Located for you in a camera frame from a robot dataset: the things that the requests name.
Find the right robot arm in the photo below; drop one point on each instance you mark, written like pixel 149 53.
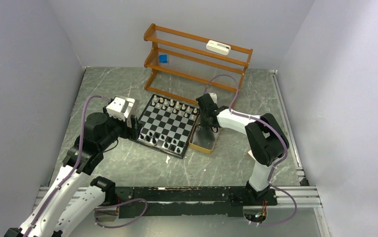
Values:
pixel 268 143

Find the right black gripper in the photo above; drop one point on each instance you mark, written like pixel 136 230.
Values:
pixel 203 122

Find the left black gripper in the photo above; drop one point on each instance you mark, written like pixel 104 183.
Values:
pixel 132 131

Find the blue cube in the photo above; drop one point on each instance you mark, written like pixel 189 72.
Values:
pixel 163 58

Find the white labelled card box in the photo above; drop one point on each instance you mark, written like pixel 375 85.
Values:
pixel 251 154

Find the silver tin box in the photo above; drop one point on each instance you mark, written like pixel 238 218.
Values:
pixel 124 105

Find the white rectangular device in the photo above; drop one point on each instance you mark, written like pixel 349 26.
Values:
pixel 218 47

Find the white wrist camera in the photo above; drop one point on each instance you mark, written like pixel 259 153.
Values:
pixel 213 97
pixel 114 114

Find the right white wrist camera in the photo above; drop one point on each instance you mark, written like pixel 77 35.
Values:
pixel 213 97

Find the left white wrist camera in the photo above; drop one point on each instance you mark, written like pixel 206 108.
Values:
pixel 114 114

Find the black base frame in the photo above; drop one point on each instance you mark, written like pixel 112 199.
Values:
pixel 177 201

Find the orange wooden shelf rack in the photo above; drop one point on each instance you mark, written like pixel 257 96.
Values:
pixel 189 59

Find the black and white chessboard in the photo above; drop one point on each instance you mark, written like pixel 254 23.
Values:
pixel 169 118

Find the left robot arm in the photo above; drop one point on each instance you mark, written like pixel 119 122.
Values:
pixel 56 215

